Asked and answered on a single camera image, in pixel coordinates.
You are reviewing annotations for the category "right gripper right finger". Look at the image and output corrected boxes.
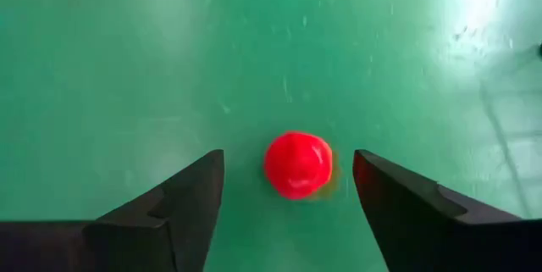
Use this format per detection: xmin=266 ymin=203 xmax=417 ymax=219
xmin=352 ymin=148 xmax=542 ymax=272

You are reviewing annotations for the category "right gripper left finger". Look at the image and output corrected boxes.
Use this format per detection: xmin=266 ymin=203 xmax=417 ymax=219
xmin=0 ymin=148 xmax=225 ymax=272

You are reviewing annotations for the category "small red round fruit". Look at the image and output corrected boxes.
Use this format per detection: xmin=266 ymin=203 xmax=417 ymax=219
xmin=263 ymin=130 xmax=340 ymax=202

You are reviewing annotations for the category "green table mat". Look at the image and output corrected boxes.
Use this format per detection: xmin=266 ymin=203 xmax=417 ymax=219
xmin=0 ymin=0 xmax=542 ymax=272

